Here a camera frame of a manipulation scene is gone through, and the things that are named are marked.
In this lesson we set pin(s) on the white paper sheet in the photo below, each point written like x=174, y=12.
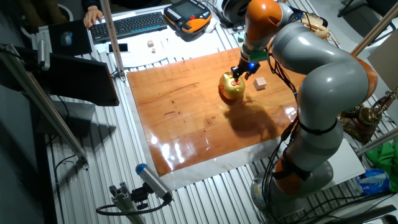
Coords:
x=140, y=57
x=199, y=45

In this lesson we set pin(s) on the person's bare hand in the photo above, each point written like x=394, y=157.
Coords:
x=92, y=15

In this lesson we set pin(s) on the black camera clamp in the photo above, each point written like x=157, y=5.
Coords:
x=140, y=196

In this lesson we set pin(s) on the small wooden block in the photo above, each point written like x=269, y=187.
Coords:
x=150, y=43

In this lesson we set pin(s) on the black mouse pad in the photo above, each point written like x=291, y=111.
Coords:
x=81, y=40

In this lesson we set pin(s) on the dark computer mouse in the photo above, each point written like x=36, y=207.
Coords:
x=66, y=39

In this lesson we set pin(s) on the white rounded object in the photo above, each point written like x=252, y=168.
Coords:
x=210, y=25

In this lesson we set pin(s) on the aluminium frame bar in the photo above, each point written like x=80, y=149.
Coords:
x=43, y=105
x=377, y=141
x=112, y=40
x=374, y=29

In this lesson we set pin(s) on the glossy wooden board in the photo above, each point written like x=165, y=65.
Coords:
x=174, y=109

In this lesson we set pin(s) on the grey flat panel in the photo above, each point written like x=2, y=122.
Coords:
x=384, y=59

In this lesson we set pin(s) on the black monitor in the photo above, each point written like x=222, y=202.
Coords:
x=84, y=81

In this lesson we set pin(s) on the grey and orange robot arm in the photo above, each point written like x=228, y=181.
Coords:
x=326, y=77

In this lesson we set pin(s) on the dark sleeved forearm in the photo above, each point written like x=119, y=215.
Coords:
x=91, y=3

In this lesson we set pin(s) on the green cloth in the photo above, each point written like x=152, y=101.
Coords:
x=384, y=158

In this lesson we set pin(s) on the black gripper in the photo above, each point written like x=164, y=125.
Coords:
x=250, y=68

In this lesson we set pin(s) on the golden piggy bank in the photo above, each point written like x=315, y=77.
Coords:
x=230, y=90

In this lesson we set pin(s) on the black smartphone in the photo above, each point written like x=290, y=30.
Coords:
x=118, y=47

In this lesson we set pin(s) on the pale wooden cube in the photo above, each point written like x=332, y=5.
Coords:
x=260, y=83

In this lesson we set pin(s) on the black and orange teach pendant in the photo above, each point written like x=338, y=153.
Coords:
x=189, y=12

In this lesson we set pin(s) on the blue tissue pack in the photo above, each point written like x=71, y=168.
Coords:
x=373, y=182

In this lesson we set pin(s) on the black keyboard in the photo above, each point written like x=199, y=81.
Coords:
x=127, y=26

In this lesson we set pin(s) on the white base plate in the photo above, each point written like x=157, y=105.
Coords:
x=345, y=165

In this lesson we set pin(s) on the silver camera with blue cap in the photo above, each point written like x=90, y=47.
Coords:
x=154, y=182

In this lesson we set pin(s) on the slim silver camera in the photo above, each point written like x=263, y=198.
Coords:
x=43, y=56

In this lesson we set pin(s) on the short aluminium profile stub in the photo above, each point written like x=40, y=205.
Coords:
x=124, y=202

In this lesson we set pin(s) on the dark grey box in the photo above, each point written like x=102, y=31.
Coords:
x=71, y=118

